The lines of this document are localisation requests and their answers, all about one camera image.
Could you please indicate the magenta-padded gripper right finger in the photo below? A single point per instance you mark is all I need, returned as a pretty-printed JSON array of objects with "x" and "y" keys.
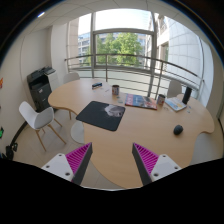
[{"x": 161, "y": 166}]

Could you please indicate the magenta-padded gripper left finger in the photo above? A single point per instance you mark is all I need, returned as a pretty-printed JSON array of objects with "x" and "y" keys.
[{"x": 61, "y": 165}]

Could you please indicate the black computer mouse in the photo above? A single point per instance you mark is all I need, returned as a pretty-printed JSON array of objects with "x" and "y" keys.
[{"x": 178, "y": 129}]

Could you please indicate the black mouse pad grey print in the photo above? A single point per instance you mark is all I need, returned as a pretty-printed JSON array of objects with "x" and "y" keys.
[{"x": 96, "y": 115}]

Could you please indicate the white round table base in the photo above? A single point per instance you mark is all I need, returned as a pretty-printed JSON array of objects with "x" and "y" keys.
[{"x": 77, "y": 132}]

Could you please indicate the white chair with wooden legs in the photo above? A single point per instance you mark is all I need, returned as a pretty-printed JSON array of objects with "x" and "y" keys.
[{"x": 35, "y": 117}]

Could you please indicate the light blue book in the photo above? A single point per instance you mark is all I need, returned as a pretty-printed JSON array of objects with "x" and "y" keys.
[{"x": 175, "y": 104}]

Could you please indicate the white mug with orange print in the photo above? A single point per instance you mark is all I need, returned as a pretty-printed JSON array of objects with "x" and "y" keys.
[{"x": 161, "y": 99}]

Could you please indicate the red magazine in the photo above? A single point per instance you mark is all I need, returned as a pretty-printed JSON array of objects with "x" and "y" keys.
[{"x": 141, "y": 101}]

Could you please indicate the black cylinder speaker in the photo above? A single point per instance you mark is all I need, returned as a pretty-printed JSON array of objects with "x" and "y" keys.
[{"x": 187, "y": 95}]

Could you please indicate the black and white printer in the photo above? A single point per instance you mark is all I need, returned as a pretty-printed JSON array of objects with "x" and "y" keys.
[{"x": 39, "y": 88}]

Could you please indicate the small black box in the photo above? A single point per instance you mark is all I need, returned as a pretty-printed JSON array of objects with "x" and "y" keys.
[{"x": 97, "y": 85}]

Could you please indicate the dark mug with fruit print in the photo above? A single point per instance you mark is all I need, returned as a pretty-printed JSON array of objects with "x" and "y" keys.
[{"x": 115, "y": 90}]

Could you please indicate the metal balcony railing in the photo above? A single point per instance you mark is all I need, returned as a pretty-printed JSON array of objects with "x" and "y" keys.
[{"x": 106, "y": 55}]

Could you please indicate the green tree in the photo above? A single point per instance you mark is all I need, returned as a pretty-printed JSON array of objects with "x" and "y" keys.
[{"x": 125, "y": 46}]

